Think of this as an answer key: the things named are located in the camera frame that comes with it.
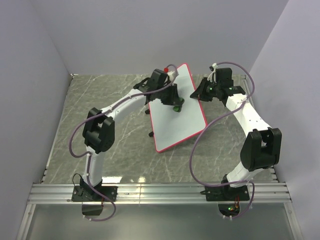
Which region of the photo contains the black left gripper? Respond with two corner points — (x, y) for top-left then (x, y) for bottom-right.
(157, 84), (182, 108)

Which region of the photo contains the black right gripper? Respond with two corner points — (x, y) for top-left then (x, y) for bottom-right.
(190, 78), (220, 103)

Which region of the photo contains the pink framed whiteboard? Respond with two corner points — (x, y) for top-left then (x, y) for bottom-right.
(148, 63), (207, 153)

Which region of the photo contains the green whiteboard eraser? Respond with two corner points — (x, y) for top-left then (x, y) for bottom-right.
(172, 97), (185, 113)

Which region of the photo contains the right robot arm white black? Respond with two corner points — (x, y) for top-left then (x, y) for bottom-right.
(190, 77), (282, 200)

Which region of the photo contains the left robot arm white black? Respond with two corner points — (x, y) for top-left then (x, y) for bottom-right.
(80, 77), (184, 201)

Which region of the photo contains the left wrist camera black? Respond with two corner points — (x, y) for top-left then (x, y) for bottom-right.
(147, 65), (179, 90)

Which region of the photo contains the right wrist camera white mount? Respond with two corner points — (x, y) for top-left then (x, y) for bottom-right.
(207, 63), (234, 88)

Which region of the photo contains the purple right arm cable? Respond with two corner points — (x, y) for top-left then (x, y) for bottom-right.
(189, 61), (256, 221)

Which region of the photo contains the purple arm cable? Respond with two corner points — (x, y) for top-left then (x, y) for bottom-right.
(189, 61), (256, 221)
(68, 64), (180, 222)

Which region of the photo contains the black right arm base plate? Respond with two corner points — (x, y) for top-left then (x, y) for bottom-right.
(200, 185), (250, 202)

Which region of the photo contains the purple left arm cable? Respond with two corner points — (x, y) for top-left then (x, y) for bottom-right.
(68, 64), (180, 222)

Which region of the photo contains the aluminium mounting rail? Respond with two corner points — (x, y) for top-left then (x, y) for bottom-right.
(27, 182), (292, 205)

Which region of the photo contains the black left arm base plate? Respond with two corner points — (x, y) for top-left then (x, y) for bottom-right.
(71, 185), (118, 202)

